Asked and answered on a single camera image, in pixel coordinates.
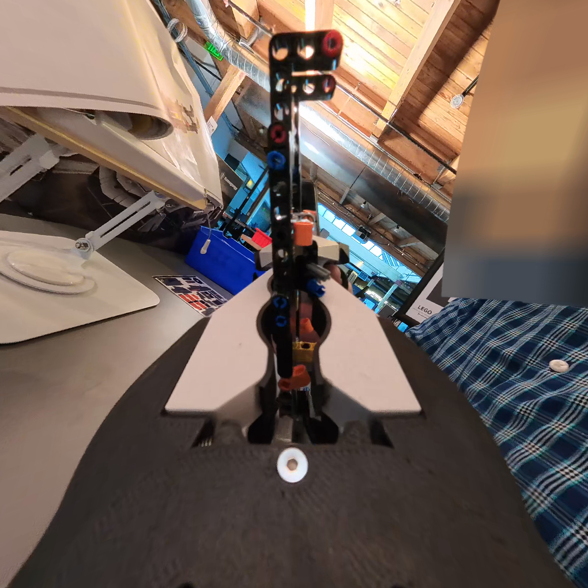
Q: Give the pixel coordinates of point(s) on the blue plastic bin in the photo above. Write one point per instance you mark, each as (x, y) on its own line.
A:
(220, 262)

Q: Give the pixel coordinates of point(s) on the lego instruction booklet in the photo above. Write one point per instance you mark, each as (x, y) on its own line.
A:
(92, 55)

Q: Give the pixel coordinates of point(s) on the silver ventilation ducts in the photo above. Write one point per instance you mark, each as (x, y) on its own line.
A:
(395, 179)

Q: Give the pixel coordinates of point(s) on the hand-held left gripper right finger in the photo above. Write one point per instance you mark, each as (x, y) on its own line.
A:
(372, 363)

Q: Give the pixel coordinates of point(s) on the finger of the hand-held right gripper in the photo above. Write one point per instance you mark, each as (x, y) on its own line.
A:
(265, 259)
(334, 252)

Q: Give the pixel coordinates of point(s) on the lego sticker sheet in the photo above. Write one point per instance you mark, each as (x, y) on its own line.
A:
(193, 294)

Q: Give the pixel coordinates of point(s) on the red plastic bin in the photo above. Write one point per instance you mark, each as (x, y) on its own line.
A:
(262, 237)

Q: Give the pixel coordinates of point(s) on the green exit sign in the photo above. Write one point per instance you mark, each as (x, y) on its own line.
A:
(213, 51)

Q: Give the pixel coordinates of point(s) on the black lego chassis build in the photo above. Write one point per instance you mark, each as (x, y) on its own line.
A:
(280, 183)

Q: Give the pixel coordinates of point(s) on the person's plaid shirt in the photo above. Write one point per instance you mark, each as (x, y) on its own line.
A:
(505, 413)

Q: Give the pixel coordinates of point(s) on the black lego gear rack assembly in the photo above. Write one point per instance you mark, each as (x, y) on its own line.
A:
(321, 272)

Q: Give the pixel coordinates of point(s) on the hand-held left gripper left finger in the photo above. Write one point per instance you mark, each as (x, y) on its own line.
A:
(216, 363)

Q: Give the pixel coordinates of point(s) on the white book stand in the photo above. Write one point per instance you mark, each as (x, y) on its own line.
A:
(69, 298)

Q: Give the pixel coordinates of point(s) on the framed marker sign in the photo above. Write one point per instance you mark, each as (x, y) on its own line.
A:
(425, 312)

